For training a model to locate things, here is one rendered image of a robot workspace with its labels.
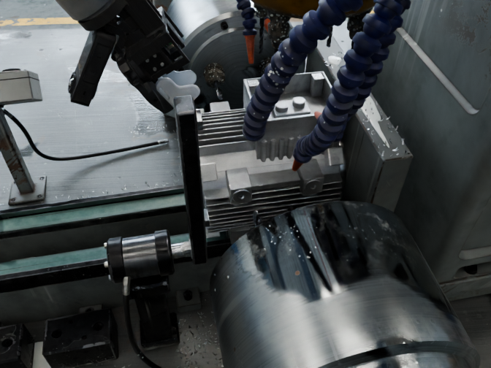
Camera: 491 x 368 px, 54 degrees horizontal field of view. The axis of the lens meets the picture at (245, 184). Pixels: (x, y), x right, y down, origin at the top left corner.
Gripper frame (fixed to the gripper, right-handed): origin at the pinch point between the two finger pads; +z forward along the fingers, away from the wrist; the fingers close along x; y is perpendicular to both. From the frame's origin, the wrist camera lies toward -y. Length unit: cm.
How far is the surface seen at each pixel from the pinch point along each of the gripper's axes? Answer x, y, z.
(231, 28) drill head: 15.1, 12.0, 1.0
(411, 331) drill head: -42.8, 16.9, 1.1
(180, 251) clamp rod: -20.3, -5.7, 4.2
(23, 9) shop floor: 276, -126, 53
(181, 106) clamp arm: -20.0, 7.5, -14.5
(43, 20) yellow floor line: 258, -113, 60
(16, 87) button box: 15.6, -23.4, -11.0
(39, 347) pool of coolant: -18.0, -37.5, 11.2
